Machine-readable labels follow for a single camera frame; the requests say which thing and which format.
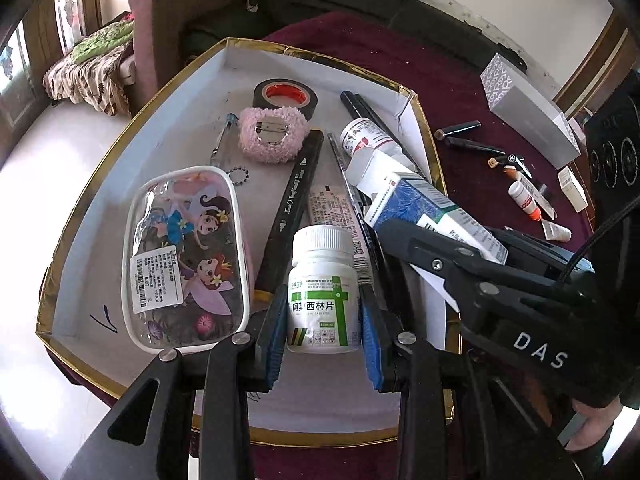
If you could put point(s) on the white box with gold rim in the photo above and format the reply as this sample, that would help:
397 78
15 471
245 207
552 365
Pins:
150 125

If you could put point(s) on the pink fuzzy brooch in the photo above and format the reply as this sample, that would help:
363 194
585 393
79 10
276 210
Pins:
272 135

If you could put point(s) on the brown armchair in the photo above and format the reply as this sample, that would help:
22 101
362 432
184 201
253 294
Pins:
175 10

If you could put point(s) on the white pill bottle green label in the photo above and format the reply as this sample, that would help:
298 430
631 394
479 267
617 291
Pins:
322 290

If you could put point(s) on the floral patterned blanket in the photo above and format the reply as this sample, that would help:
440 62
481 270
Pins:
85 80

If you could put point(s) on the wooden glass door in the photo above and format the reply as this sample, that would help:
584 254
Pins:
45 35

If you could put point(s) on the long silver grey box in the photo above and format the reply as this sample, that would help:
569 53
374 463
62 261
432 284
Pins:
530 110

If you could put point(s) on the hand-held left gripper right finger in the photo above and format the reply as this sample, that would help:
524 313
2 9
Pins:
372 345

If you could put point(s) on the wooden door frame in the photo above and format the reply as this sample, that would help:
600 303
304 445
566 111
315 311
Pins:
595 70

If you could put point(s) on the small white box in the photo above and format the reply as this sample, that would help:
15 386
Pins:
572 187

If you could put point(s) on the pink white cream tube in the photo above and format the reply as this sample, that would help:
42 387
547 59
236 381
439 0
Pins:
332 210

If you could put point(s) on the clear ballpoint pen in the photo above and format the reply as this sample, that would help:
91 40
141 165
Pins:
224 137

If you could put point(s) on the white and blue medicine box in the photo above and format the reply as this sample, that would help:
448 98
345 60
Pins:
415 200

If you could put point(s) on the clear cartoon print pouch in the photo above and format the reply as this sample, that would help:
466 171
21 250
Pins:
185 260

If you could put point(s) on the white bottle with orange cap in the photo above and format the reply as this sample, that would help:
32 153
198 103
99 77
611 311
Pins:
525 197

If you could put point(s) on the black tape roll red core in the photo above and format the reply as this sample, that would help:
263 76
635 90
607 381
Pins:
262 92

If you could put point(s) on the black marker with beige end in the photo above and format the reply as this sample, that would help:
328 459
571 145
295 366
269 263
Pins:
457 129

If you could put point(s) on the small black tape roll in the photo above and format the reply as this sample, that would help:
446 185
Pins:
544 194

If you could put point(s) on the thin white barcode box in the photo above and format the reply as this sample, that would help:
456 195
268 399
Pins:
535 187

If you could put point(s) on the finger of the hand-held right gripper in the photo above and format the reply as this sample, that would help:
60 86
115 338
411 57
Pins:
530 252
440 255

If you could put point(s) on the black marker with yellow ends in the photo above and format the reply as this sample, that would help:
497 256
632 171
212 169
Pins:
295 200

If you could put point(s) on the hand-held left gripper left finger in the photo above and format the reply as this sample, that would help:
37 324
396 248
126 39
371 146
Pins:
272 340

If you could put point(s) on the person's right hand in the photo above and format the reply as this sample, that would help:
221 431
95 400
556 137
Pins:
590 425

